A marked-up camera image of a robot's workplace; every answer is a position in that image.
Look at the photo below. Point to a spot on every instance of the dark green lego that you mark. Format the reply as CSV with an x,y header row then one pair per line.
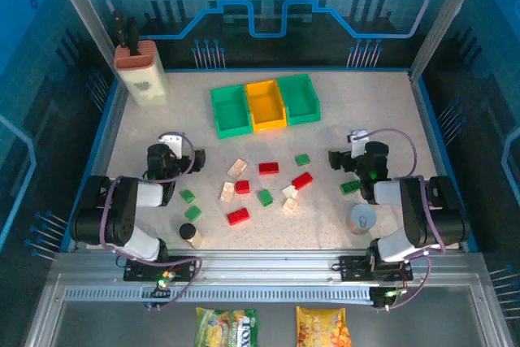
x,y
350,187

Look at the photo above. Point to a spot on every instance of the small green lego brick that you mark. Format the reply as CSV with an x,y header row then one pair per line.
x,y
187,195
193,212
302,159
265,197

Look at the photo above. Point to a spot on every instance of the long red lego brick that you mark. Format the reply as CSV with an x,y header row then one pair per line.
x,y
302,180
238,216
268,167

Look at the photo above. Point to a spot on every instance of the long cream lego brick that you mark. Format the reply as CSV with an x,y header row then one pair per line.
x,y
227,192
237,168

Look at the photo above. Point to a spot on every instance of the small red lego brick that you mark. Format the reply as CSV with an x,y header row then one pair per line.
x,y
242,187

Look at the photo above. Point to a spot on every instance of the green plastic bin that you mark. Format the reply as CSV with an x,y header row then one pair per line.
x,y
296,97
229,109

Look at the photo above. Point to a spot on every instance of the yellow plastic bin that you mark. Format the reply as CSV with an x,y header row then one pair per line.
x,y
264,105

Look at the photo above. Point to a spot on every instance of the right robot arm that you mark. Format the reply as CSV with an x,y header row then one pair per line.
x,y
414,209

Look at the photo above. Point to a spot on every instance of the small white lego brick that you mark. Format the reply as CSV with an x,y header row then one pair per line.
x,y
289,191

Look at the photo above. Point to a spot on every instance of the can with silver lid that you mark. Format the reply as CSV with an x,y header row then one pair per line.
x,y
361,219

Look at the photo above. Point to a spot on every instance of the small translucent cream lego brick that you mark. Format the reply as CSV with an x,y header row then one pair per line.
x,y
290,205

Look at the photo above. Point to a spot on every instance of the spice jar with black lid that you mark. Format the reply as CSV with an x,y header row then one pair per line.
x,y
189,233

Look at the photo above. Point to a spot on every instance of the white knife block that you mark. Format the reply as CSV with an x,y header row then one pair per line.
x,y
146,79

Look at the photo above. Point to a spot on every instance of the orange snack bag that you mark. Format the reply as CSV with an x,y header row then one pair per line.
x,y
323,326

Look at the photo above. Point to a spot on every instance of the grey metal shelf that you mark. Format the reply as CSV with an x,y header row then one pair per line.
x,y
122,322

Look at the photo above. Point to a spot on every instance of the green yellow snack bag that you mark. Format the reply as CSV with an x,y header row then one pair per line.
x,y
225,326

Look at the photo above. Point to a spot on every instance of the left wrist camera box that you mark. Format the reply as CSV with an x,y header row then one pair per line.
x,y
174,146

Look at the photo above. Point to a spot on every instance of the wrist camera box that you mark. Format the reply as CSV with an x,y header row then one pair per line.
x,y
174,146
358,144

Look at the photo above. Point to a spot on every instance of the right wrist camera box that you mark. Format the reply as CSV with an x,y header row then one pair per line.
x,y
358,144

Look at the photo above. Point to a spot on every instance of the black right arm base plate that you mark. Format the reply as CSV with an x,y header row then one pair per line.
x,y
353,267

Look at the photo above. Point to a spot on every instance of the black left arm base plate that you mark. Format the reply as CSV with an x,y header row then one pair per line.
x,y
138,271

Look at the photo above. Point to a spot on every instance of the aluminium mounting rail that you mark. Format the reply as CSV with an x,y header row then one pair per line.
x,y
264,261

